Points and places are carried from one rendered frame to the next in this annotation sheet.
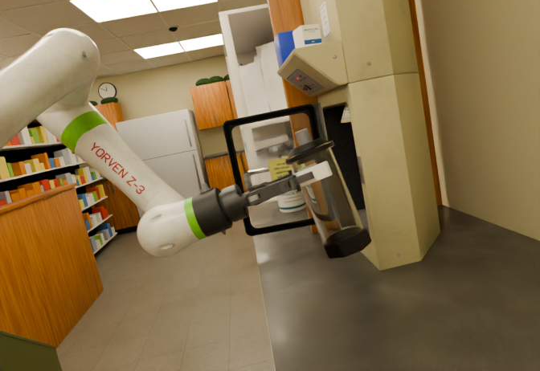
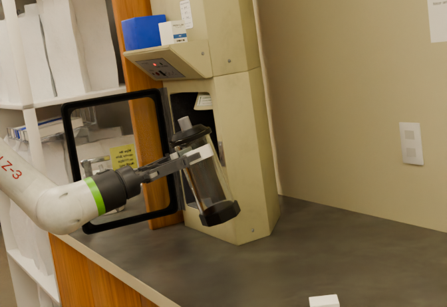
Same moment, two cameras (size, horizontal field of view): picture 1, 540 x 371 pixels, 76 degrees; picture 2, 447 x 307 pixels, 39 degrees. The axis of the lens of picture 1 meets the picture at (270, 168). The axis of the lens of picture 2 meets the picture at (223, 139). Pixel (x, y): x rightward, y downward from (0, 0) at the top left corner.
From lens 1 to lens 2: 85 cm
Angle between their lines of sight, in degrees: 25
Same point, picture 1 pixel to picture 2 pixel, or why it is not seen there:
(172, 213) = (77, 191)
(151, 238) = (62, 214)
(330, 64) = (199, 60)
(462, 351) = (311, 274)
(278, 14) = not seen: outside the picture
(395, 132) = (249, 120)
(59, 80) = not seen: outside the picture
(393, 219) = (248, 198)
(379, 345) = (256, 282)
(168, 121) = not seen: outside the picture
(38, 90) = not seen: outside the picture
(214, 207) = (118, 185)
